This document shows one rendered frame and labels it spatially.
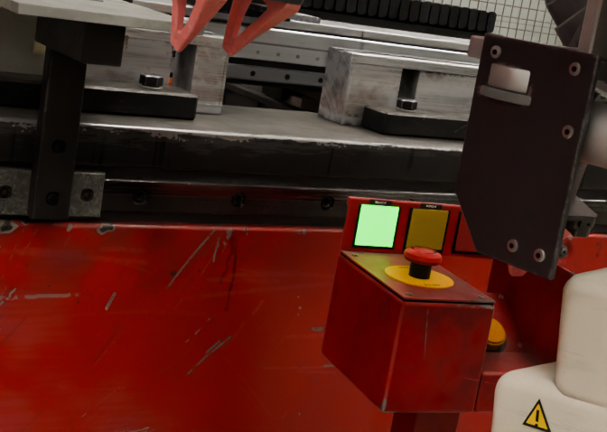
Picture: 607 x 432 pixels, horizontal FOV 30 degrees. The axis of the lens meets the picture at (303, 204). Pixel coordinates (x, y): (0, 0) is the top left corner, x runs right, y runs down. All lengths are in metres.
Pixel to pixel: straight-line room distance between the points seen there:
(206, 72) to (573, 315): 0.68
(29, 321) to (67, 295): 0.05
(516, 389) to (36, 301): 0.57
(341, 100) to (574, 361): 0.73
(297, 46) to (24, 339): 0.70
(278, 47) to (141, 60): 0.42
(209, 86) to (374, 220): 0.29
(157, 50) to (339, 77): 0.27
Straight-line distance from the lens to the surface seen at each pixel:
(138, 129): 1.23
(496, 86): 0.84
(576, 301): 0.83
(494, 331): 1.24
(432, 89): 1.57
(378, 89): 1.51
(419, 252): 1.15
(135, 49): 1.34
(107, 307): 1.27
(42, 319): 1.25
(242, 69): 1.70
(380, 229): 1.23
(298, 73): 1.75
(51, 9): 1.04
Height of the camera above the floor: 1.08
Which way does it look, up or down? 12 degrees down
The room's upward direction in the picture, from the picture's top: 9 degrees clockwise
